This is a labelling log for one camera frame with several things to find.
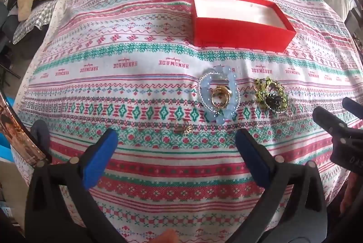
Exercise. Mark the red green patterned cloth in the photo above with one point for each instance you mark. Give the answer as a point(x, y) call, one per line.
point(127, 75)

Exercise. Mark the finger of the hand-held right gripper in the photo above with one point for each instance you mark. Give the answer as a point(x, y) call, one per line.
point(327, 122)
point(353, 108)

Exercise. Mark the grey checked cloth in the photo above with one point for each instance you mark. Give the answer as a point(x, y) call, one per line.
point(34, 21)

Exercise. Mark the red cardboard box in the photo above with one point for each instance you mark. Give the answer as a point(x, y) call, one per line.
point(241, 34)

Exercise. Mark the dark purple grape charm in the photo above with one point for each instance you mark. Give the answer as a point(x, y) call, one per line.
point(272, 102)

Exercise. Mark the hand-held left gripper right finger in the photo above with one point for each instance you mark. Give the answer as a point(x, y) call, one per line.
point(252, 159)

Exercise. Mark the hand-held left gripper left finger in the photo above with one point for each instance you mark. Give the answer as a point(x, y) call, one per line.
point(99, 159)

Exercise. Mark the green bead grape charm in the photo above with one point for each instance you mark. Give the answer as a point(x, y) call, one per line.
point(259, 92)

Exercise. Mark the brown printed poster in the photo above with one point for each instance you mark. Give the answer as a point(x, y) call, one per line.
point(17, 135)

